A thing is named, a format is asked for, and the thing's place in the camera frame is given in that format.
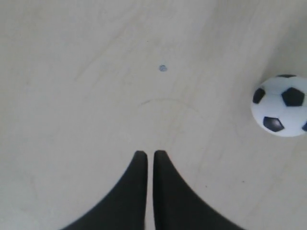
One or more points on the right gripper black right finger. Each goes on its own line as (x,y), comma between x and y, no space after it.
(177,206)

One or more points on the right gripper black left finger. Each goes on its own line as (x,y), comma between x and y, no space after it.
(123,208)

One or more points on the black and white soccer ball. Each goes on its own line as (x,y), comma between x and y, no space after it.
(279,105)

